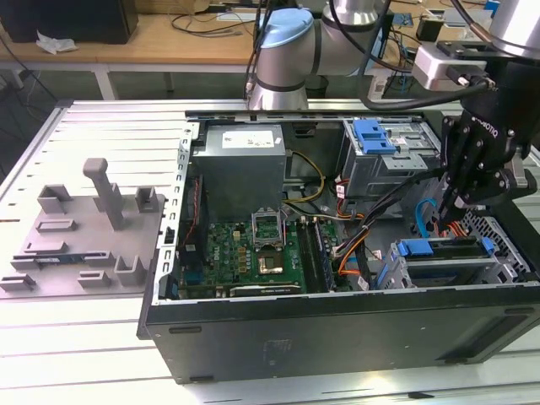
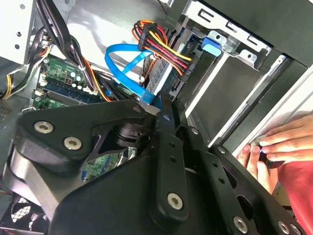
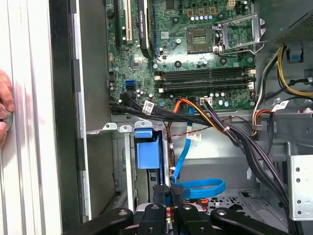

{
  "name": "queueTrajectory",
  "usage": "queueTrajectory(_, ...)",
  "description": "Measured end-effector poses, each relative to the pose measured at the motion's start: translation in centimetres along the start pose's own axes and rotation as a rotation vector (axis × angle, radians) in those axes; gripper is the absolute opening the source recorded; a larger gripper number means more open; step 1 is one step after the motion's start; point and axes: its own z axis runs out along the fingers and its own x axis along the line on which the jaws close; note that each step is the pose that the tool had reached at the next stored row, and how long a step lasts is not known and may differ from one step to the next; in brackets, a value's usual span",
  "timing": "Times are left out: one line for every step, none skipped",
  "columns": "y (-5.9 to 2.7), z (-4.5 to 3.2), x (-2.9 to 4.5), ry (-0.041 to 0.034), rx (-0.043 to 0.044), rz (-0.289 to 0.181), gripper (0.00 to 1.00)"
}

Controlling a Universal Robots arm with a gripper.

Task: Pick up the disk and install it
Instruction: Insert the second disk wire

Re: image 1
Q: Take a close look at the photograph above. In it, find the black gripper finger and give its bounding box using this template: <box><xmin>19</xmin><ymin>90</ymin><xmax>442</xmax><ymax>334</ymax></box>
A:
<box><xmin>438</xmin><ymin>116</ymin><xmax>469</xmax><ymax>229</ymax></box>
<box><xmin>453</xmin><ymin>159</ymin><xmax>514</xmax><ymax>212</ymax></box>

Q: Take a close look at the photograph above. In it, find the orange black power wire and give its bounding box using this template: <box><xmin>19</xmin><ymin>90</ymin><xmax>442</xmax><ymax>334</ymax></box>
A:
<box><xmin>438</xmin><ymin>219</ymin><xmax>478</xmax><ymax>248</ymax></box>

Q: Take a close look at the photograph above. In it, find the hard disk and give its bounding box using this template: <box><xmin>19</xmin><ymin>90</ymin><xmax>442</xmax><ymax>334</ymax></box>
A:
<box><xmin>376</xmin><ymin>236</ymin><xmax>495</xmax><ymax>291</ymax></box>

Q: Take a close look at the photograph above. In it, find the grey metal disk bay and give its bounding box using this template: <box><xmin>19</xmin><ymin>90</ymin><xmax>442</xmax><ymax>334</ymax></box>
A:
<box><xmin>377</xmin><ymin>235</ymin><xmax>528</xmax><ymax>290</ymax></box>

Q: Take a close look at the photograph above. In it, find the grey metal drive cage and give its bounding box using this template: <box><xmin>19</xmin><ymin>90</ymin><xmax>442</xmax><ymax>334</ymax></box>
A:
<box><xmin>340</xmin><ymin>117</ymin><xmax>455</xmax><ymax>214</ymax></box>

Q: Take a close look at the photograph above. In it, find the blue plastic drive latch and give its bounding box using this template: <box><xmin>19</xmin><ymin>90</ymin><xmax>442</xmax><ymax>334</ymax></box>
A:
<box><xmin>353</xmin><ymin>119</ymin><xmax>397</xmax><ymax>156</ymax></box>

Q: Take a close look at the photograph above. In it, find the small dark box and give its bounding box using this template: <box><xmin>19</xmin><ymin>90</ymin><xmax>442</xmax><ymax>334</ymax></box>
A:
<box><xmin>417</xmin><ymin>16</ymin><xmax>444</xmax><ymax>42</ymax></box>

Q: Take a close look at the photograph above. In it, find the black waste bin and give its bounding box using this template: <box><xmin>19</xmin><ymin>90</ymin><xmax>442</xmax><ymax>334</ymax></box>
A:
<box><xmin>305</xmin><ymin>75</ymin><xmax>329</xmax><ymax>100</ymax></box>

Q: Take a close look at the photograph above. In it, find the RAM stick in slot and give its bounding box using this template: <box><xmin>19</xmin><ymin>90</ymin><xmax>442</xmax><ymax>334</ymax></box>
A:
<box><xmin>310</xmin><ymin>217</ymin><xmax>338</xmax><ymax>292</ymax></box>

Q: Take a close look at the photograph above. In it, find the black RAM slot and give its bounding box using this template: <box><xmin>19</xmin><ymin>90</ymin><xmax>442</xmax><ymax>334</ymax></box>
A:
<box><xmin>294</xmin><ymin>217</ymin><xmax>317</xmax><ymax>293</ymax></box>

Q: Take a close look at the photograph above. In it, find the black open PC case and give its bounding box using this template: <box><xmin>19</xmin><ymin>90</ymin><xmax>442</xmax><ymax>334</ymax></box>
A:
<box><xmin>137</xmin><ymin>109</ymin><xmax>540</xmax><ymax>385</ymax></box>

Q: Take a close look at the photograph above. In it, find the metal socket cover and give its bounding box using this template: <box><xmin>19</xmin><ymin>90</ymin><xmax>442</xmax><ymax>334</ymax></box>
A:
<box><xmin>251</xmin><ymin>208</ymin><xmax>286</xmax><ymax>251</ymax></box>

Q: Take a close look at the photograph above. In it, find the CPU socket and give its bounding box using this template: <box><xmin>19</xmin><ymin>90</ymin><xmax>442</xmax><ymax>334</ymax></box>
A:
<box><xmin>255</xmin><ymin>248</ymin><xmax>288</xmax><ymax>279</ymax></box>

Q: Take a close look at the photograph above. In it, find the grey power supply unit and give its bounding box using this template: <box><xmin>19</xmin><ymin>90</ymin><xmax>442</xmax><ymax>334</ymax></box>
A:
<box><xmin>192</xmin><ymin>124</ymin><xmax>288</xmax><ymax>212</ymax></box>

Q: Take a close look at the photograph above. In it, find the black graphics card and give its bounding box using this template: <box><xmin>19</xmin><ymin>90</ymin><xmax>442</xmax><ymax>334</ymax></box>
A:
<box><xmin>219</xmin><ymin>282</ymin><xmax>305</xmax><ymax>299</ymax></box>

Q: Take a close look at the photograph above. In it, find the green motherboard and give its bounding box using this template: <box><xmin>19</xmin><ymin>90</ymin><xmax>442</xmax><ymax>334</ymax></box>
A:
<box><xmin>179</xmin><ymin>208</ymin><xmax>338</xmax><ymax>299</ymax></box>

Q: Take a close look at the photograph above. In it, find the wooden desk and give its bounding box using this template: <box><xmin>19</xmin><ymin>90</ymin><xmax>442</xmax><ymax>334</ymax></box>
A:
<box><xmin>0</xmin><ymin>8</ymin><xmax>540</xmax><ymax>81</ymax></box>

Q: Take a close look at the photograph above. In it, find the grey parts rack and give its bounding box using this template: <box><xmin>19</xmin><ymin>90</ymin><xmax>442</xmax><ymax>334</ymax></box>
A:
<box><xmin>0</xmin><ymin>158</ymin><xmax>168</xmax><ymax>300</ymax></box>

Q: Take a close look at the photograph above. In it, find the large black box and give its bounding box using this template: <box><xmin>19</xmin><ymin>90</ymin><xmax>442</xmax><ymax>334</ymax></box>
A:
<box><xmin>0</xmin><ymin>0</ymin><xmax>139</xmax><ymax>46</ymax></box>

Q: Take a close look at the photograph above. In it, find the white crumpled plastic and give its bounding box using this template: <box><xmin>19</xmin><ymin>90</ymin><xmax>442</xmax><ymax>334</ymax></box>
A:
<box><xmin>35</xmin><ymin>30</ymin><xmax>79</xmax><ymax>55</ymax></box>

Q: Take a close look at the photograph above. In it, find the blue data wire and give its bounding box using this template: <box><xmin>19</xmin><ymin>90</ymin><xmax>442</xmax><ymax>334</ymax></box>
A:
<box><xmin>415</xmin><ymin>197</ymin><xmax>444</xmax><ymax>244</ymax></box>

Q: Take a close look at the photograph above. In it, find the black camera cable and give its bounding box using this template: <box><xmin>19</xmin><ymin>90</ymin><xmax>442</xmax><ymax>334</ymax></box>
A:
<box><xmin>356</xmin><ymin>0</ymin><xmax>497</xmax><ymax>111</ymax></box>

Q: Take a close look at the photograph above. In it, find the thick black cable bundle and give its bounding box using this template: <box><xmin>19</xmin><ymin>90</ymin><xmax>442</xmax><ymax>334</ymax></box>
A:
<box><xmin>331</xmin><ymin>166</ymin><xmax>448</xmax><ymax>258</ymax></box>

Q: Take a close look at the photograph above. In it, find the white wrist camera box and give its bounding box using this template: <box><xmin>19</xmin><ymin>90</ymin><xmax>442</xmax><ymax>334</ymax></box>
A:
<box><xmin>412</xmin><ymin>40</ymin><xmax>499</xmax><ymax>92</ymax></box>

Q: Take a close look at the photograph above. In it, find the yellow black wire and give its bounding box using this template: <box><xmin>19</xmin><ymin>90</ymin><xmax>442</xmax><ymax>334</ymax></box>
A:
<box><xmin>282</xmin><ymin>149</ymin><xmax>326</xmax><ymax>208</ymax></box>

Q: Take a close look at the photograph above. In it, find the orange yellow wire bundle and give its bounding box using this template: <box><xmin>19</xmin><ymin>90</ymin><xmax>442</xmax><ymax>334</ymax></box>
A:
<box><xmin>331</xmin><ymin>225</ymin><xmax>370</xmax><ymax>279</ymax></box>

